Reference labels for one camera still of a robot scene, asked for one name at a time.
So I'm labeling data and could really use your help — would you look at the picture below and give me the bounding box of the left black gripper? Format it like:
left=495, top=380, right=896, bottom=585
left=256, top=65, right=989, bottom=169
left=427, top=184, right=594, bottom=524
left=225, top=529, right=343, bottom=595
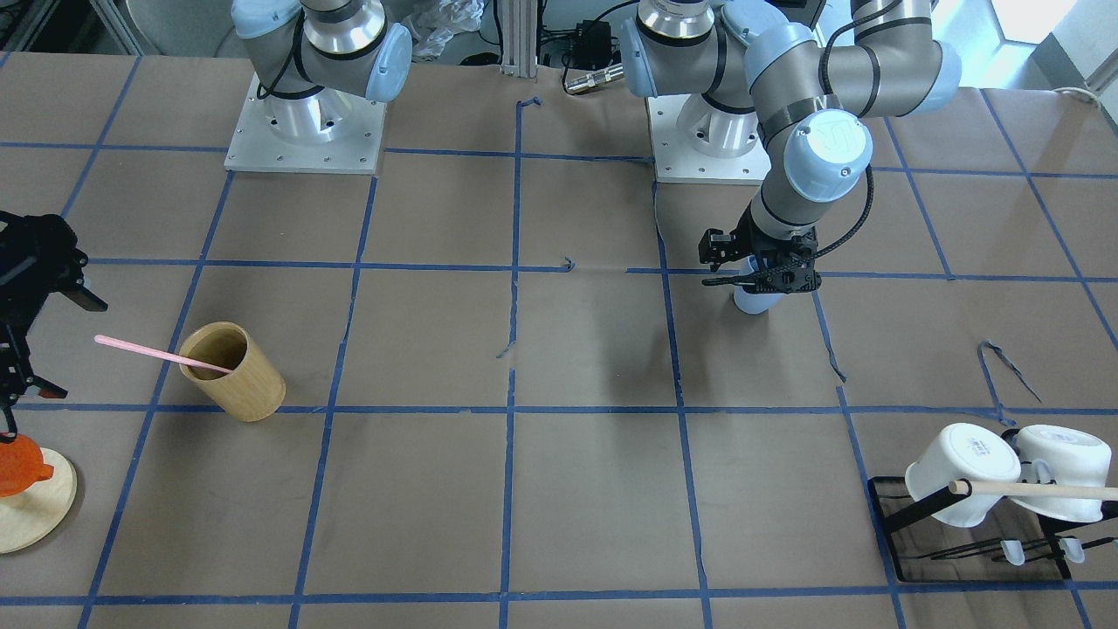
left=698, top=215, right=822, bottom=294

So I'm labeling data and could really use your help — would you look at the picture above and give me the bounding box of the white mug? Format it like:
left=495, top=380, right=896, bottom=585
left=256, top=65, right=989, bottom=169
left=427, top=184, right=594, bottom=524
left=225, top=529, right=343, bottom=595
left=904, top=423, right=1021, bottom=501
left=1011, top=425, right=1114, bottom=524

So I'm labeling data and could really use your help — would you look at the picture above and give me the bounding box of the pink chopstick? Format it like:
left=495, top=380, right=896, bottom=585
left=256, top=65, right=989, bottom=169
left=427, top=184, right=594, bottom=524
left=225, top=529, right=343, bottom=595
left=94, top=335, right=233, bottom=375

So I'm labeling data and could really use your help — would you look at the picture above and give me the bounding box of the orange plastic lid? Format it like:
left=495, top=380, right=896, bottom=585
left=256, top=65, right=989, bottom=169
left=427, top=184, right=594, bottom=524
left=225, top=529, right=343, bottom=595
left=1, top=433, right=53, bottom=498

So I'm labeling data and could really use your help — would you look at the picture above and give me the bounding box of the light blue plastic cup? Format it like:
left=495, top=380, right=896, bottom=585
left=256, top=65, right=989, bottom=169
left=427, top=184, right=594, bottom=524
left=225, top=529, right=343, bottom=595
left=732, top=255, right=786, bottom=315

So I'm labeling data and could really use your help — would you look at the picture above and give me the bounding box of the wooden rack rod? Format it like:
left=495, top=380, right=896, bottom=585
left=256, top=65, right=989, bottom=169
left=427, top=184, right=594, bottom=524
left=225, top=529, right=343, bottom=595
left=946, top=479, right=1118, bottom=501

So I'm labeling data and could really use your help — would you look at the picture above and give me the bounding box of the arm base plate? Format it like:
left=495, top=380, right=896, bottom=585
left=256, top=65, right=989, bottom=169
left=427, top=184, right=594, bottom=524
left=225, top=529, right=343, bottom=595
left=224, top=76, right=387, bottom=177
left=645, top=94, right=770, bottom=185

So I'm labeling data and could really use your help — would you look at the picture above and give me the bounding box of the silver cable connector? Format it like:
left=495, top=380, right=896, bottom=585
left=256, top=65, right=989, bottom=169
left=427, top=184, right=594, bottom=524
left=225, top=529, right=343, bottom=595
left=562, top=64, right=625, bottom=96

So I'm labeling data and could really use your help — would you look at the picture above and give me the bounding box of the aluminium frame post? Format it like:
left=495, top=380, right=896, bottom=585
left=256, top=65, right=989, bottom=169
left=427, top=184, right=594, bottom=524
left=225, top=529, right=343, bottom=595
left=495, top=1, right=542, bottom=80

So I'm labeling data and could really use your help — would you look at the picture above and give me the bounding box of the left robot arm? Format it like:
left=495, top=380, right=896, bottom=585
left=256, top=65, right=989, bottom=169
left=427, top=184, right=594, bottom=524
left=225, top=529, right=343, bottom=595
left=620, top=1, right=963, bottom=295

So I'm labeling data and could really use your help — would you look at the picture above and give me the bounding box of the black power adapter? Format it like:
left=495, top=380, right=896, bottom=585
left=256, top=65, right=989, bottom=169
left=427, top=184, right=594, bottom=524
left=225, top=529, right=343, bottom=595
left=568, top=20, right=614, bottom=72

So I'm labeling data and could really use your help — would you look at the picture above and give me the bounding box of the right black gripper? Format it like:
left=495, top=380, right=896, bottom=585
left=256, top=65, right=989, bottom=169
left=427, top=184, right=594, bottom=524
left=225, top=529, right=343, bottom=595
left=1, top=211, right=108, bottom=411

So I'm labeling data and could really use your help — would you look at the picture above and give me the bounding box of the bamboo cylindrical holder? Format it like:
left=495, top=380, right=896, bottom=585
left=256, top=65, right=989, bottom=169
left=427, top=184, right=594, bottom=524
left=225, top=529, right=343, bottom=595
left=179, top=321, right=286, bottom=423

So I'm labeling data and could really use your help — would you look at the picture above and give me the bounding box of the round wooden stand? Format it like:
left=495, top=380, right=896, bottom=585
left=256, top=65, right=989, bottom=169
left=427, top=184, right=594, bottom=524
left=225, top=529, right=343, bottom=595
left=1, top=447, right=79, bottom=554

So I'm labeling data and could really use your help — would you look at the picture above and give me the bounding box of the black wire mug rack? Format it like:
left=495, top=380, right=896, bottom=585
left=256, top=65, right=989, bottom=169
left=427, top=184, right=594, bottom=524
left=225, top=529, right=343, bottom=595
left=869, top=427, right=1115, bottom=583

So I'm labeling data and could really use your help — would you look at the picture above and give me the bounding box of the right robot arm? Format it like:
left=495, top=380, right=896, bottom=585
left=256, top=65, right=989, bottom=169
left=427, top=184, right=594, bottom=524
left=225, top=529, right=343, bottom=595
left=3, top=1, right=411, bottom=414

